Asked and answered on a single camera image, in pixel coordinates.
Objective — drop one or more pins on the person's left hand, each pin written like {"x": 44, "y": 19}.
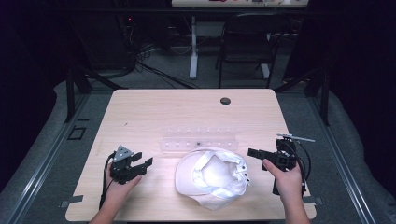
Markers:
{"x": 120, "y": 190}

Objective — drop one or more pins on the clear acrylic rack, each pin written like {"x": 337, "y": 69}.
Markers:
{"x": 199, "y": 140}

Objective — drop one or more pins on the black tape strip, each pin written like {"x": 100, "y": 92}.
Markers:
{"x": 83, "y": 119}

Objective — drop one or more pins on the aluminium floor rail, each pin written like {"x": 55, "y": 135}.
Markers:
{"x": 342, "y": 161}
{"x": 46, "y": 161}

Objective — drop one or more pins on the grey tape strip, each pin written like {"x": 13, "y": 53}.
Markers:
{"x": 71, "y": 200}
{"x": 314, "y": 201}

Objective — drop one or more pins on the white desk leg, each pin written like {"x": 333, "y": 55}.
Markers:
{"x": 265, "y": 71}
{"x": 194, "y": 49}

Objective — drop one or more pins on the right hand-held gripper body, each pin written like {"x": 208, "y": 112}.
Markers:
{"x": 285, "y": 155}

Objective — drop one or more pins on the black table grommet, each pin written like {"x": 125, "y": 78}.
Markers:
{"x": 225, "y": 100}

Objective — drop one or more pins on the person's right hand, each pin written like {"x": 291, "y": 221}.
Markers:
{"x": 288, "y": 183}

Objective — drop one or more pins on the light desk top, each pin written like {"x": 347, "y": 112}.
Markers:
{"x": 239, "y": 3}

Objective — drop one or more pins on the white baseball cap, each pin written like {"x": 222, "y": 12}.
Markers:
{"x": 211, "y": 177}

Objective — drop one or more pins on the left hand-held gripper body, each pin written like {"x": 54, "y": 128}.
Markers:
{"x": 124, "y": 170}

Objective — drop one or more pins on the black chair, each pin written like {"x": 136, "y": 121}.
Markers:
{"x": 246, "y": 46}

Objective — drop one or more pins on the black metal frame stand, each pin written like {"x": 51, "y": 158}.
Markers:
{"x": 325, "y": 96}
{"x": 71, "y": 93}

